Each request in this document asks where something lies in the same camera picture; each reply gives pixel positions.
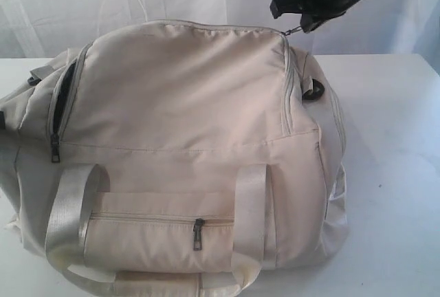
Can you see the cream fabric duffel bag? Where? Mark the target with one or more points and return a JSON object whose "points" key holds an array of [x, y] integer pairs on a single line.
{"points": [[176, 159]]}

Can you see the white backdrop curtain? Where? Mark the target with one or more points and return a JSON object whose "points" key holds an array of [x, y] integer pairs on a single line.
{"points": [[43, 28]]}

